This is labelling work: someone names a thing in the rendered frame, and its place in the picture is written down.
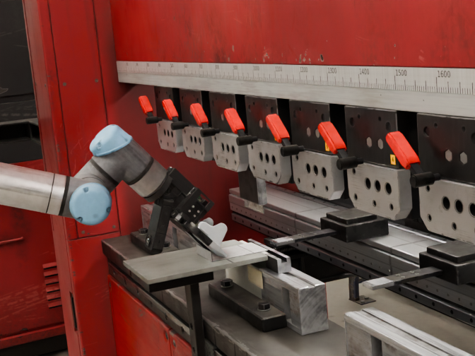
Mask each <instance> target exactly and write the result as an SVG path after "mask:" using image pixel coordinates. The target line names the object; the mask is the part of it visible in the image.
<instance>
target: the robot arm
mask: <svg viewBox="0 0 475 356"><path fill-rule="evenodd" d="M90 151H91V152H92V153H93V157H92V158H91V159H90V160H89V161H88V162H87V163H86V164H85V166H84V167H83V168H82V169H81V170H80V171H79V172H78V173H77V174H76V175H75V176H74V177H69V176H65V175H61V174H55V173H51V172H45V171H41V170H34V169H30V168H27V167H21V166H17V165H10V164H6V163H3V162H0V204H1V205H5V206H11V207H16V208H22V209H26V210H33V211H37V212H41V213H48V214H52V215H59V216H63V217H67V218H74V219H75V220H77V221H78V222H80V223H82V224H84V225H97V224H99V223H101V222H102V221H104V220H105V219H106V218H107V217H108V215H109V214H110V211H111V207H112V197H111V195H110V193H111V192H112V191H113V190H114V189H115V188H116V187H117V185H118V184H119V183H120V182H121V181H122V180H123V181H124V182H125V183H126V184H128V185H129V186H130V187H131V188H132V189H133V190H134V191H135V192H136V193H137V194H138V195H140V196H141V197H144V198H145V199H146V200H147V201H148V202H153V201H154V205H153V210H152V214H151V219H150V223H149V226H148V232H147V235H146V241H145V244H144V246H145V248H146V249H148V250H149V251H152V252H157V253H161V252H162V251H163V246H164V243H165V237H166V233H167V230H168V225H169V221H171V222H172V223H173V224H175V225H176V226H177V227H179V228H180V229H181V230H183V231H184V232H185V233H186V234H187V235H189V236H190V237H191V238H192V239H193V240H194V241H195V242H196V243H198V244H199V245H200V246H201V247H203V248H205V249H207V250H209V251H212V252H213V253H214V254H215V255H217V256H222V257H227V254H226V253H225V252H224V251H223V250H222V249H221V248H220V245H221V242H222V241H223V238H224V237H225V234H226V232H227V226H226V225H225V224H223V223H219V224H217V225H214V226H213V220H212V219H211V218H207V219H205V220H202V221H199V220H200V219H201V218H203V217H204V216H205V215H206V214H207V212H209V211H210V209H211V208H212V207H213V205H214V204H215V203H214V202H213V201H212V200H211V199H210V198H209V197H207V196H206V195H205V194H204V193H203V192H202V191H201V190H200V189H199V188H197V187H195V186H194V185H193V184H192V183H191V182H189V181H188V180H187V179H186V178H185V177H184V176H183V175H182V174H181V173H180V172H179V171H178V170H176V169H175V168H172V167H169V168H167V169H165V168H164V167H163V166H162V165H161V164H160V163H159V162H157V161H156V160H155V159H154V158H152V157H151V156H150V155H149V154H148V153H147V152H146V151H145V150H144V149H143V148H142V147H141V146H140V145H139V144H138V143H137V142H136V141H135V140H134V139H133V138H132V136H130V135H129V134H128V133H126V132H125V131H124V130H123V129H121V128H120V127H119V126H118V125H115V124H111V125H109V126H106V127H105V128H104V129H103V130H102V131H100V132H99V133H98V134H97V136H96V137H95V138H94V139H93V140H92V142H91V144H90ZM201 194H202V195H203V196H205V197H206V198H207V199H208V200H209V201H210V202H208V201H207V200H206V199H203V198H202V197H200V195H201ZM205 206H206V207H205Z"/></svg>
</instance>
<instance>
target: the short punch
mask: <svg viewBox="0 0 475 356"><path fill-rule="evenodd" d="M238 180H239V188H240V198H242V199H244V201H245V207H247V208H250V209H252V210H255V211H257V212H260V213H263V214H264V205H265V204H267V197H266V182H265V180H263V179H258V178H256V177H254V176H253V174H252V172H251V171H247V170H246V171H241V172H238Z"/></svg>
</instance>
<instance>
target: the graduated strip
mask: <svg viewBox="0 0 475 356"><path fill-rule="evenodd" d="M116 62H117V72H124V73H145V74H157V75H169V76H191V77H202V78H224V79H235V80H247V81H268V82H280V83H302V84H313V85H335V86H347V87H358V88H380V89H392V90H413V91H425V92H437V93H459V94H470V95H475V69H441V68H408V67H374V66H309V65H275V64H210V63H177V62H144V61H116Z"/></svg>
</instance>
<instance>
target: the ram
mask: <svg viewBox="0 0 475 356"><path fill-rule="evenodd" d="M110 10H111V16H112V29H113V35H114V41H115V54H116V60H117V61H144V62H177V63H210V64H275V65H309V66H374V67H408V68H441V69H475V0H110ZM118 79H119V82H123V83H136V84H143V85H156V86H164V87H171V88H185V89H192V90H205V91H213V92H220V93H234V94H241V95H254V96H262V97H275V98H283V99H290V100H303V101H311V102H324V103H332V104H339V105H352V106H359V107H373V108H380V109H394V110H401V111H408V112H422V113H429V114H443V115H450V116H457V117H471V118H475V95H470V94H459V93H437V92H425V91H413V90H392V89H380V88H358V87H347V86H335V85H313V84H302V83H280V82H268V81H247V80H235V79H224V78H202V77H191V76H169V75H157V74H145V73H124V72H118Z"/></svg>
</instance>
